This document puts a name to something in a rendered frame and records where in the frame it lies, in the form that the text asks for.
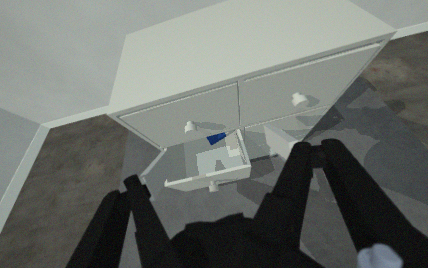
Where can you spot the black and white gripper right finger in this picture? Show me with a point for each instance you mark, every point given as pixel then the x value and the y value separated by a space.
pixel 381 234

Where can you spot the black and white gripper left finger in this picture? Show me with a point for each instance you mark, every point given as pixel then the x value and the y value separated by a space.
pixel 102 243

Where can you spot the blue and white eraser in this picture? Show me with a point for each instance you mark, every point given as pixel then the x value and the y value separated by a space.
pixel 215 138

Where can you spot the white small chest of drawers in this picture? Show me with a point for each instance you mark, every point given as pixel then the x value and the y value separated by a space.
pixel 231 41

